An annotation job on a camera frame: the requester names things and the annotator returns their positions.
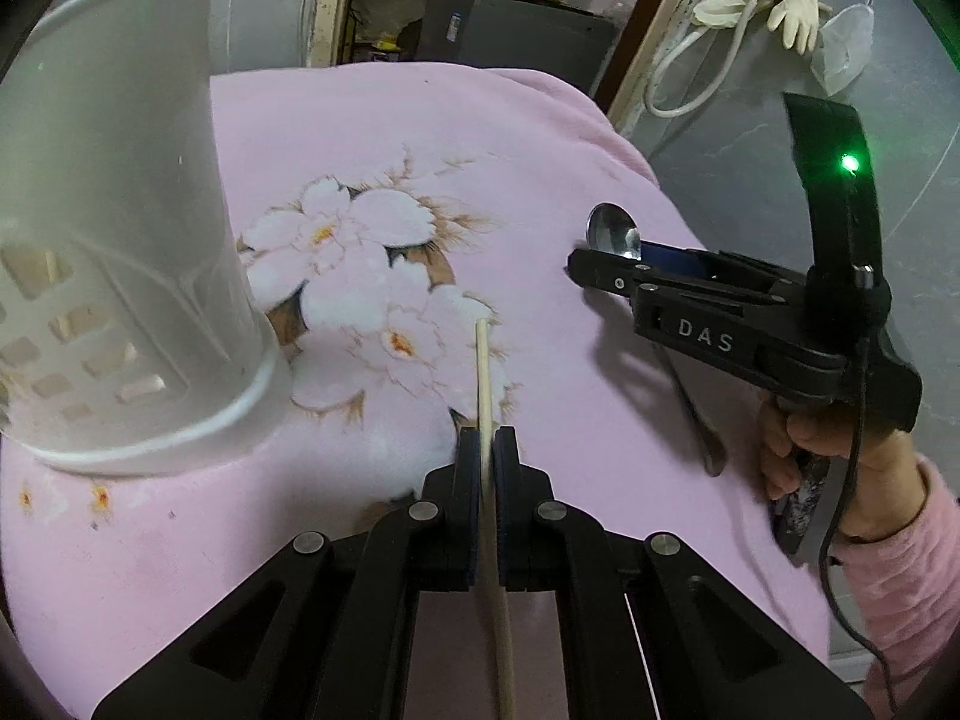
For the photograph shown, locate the cream rubber gloves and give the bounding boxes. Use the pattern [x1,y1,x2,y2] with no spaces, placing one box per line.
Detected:
[692,0,828,55]

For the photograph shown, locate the white plastic utensil holder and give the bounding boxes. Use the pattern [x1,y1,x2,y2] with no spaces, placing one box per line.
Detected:
[2,0,288,476]

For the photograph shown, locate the pink floral table cloth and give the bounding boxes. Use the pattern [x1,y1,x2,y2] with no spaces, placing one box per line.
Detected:
[2,64,828,718]

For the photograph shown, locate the person's right hand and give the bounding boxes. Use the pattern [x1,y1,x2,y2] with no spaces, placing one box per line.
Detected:
[758,395,929,543]

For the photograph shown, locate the stainless steel spoon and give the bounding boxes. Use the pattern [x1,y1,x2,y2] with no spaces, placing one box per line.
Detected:
[586,203,729,478]

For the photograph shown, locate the black cable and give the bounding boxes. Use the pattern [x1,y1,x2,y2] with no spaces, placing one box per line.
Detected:
[817,170,902,714]

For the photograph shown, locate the wooden door frame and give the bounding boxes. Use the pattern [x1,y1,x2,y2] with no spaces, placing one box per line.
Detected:
[306,0,693,135]

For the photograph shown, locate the pink sleeve forearm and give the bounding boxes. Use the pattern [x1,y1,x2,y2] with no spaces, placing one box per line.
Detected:
[835,460,960,718]

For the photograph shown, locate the dark grey cabinet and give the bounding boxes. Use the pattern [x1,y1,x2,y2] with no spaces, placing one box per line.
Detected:
[415,0,617,93]

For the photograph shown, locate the white hose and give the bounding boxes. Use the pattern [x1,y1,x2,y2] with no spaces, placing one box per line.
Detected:
[643,0,767,121]

